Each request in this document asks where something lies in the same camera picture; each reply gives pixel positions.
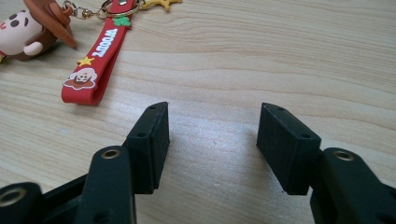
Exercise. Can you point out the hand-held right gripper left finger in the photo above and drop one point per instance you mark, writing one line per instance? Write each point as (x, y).
(149, 149)

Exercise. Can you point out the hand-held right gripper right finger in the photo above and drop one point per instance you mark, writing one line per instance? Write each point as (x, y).
(286, 146)

